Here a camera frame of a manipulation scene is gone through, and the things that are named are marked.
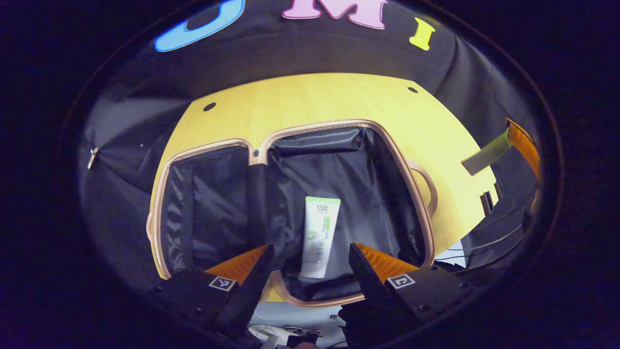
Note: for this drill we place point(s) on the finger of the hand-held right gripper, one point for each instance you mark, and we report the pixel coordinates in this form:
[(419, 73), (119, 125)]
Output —
[(525, 145)]

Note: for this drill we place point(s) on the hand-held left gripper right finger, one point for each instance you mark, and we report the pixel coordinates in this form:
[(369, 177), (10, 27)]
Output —
[(365, 281)]

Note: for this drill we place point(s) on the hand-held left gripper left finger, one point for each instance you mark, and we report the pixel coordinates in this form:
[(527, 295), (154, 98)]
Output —
[(252, 291)]

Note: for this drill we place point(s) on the small grey-green skin care tube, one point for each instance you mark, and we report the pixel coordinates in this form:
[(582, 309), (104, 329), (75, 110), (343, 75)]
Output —
[(484, 156)]

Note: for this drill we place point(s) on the white green skin care tube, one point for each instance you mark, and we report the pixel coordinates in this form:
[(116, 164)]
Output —
[(318, 232)]

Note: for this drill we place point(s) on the pink suitcase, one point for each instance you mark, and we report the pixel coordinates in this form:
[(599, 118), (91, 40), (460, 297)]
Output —
[(348, 174)]

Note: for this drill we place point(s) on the silver cloth clip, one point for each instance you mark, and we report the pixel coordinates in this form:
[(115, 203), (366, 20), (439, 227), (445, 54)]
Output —
[(92, 157)]

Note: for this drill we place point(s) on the black backdrop cloth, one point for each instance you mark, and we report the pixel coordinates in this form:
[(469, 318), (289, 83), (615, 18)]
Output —
[(271, 53)]

